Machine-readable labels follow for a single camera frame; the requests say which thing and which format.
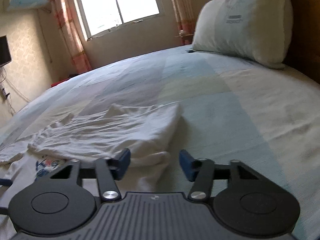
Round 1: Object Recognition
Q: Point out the white wall pipe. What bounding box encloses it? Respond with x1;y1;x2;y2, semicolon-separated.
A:
37;11;53;64

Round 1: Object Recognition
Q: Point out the wooden headboard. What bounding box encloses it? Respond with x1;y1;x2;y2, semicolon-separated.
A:
217;0;320;85

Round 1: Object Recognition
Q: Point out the covered wall air conditioner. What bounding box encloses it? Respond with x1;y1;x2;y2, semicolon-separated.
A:
2;0;52;13

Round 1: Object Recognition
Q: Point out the patchwork bed sheet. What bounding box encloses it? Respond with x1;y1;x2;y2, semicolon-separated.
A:
0;44;320;240

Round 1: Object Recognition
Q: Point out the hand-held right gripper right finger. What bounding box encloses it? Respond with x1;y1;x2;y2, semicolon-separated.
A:
179;149;260;202

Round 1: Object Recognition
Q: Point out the pale green pillow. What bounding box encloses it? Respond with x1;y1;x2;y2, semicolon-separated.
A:
191;0;293;69

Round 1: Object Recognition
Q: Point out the black wall cable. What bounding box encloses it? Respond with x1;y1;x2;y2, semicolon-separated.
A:
0;66;32;117

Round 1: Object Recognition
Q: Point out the power strip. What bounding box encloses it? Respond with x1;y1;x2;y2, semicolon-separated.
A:
0;84;11;98

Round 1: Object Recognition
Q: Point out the white printed t-shirt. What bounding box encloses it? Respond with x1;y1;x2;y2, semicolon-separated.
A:
0;102;183;197

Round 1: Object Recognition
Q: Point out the window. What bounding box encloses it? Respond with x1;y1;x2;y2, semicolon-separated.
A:
70;0;166;42

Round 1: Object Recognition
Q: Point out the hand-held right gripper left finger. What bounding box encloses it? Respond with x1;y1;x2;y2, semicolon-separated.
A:
50;149;131;202

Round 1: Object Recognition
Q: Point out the striped curtain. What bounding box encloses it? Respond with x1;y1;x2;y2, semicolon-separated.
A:
166;0;196;47
46;0;92;75

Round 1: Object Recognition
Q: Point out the wall television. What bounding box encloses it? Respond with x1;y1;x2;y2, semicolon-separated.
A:
0;35;12;68

